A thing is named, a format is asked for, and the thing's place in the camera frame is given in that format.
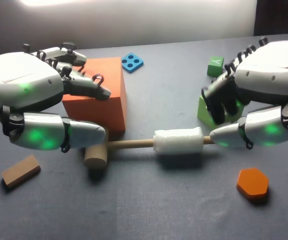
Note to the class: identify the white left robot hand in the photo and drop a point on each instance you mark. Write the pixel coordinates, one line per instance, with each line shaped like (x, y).
(18, 77)

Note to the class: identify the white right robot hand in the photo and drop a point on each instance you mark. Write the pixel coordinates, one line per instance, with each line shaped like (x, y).
(271, 72)

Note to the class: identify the large orange cube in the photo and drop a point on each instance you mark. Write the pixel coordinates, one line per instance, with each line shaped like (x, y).
(113, 82)

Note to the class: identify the wooden mallet with white wrap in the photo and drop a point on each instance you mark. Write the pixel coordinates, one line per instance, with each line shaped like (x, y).
(176, 140)

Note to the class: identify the small green cube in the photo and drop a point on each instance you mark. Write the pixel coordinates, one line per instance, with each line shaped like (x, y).
(214, 70)

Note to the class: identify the plain wooden rectangular block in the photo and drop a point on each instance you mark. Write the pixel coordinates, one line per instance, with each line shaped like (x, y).
(19, 171)

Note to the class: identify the orange hexagon block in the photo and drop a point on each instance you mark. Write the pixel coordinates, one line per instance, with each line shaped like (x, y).
(252, 183)

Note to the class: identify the blue square four-hole block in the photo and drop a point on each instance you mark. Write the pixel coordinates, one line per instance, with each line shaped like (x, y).
(131, 61)

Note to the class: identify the dark backdrop panel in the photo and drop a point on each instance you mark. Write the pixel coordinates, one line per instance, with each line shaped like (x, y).
(279, 15)

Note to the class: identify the green textured cube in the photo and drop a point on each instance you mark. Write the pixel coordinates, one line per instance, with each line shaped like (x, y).
(205, 112)

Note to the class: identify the grey table cloth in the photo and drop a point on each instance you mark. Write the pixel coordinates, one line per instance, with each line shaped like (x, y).
(183, 212)

